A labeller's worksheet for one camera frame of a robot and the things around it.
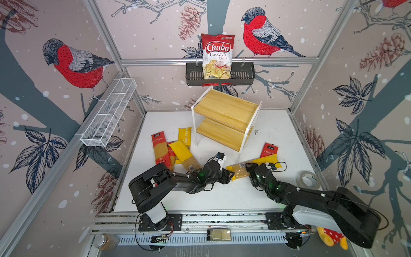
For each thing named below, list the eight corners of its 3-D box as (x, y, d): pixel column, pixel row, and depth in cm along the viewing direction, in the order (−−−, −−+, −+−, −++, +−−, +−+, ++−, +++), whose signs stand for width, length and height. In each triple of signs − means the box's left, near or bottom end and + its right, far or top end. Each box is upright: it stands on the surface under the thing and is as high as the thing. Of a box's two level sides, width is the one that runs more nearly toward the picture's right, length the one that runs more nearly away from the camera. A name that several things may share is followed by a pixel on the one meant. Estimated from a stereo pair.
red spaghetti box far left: (158, 171, 92) (156, 168, 89) (152, 138, 107) (151, 134, 104) (173, 166, 94) (171, 163, 91) (165, 134, 109) (164, 131, 106)
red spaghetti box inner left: (170, 171, 92) (169, 169, 90) (167, 144, 104) (166, 142, 102) (177, 169, 92) (176, 167, 90) (173, 143, 104) (172, 140, 102)
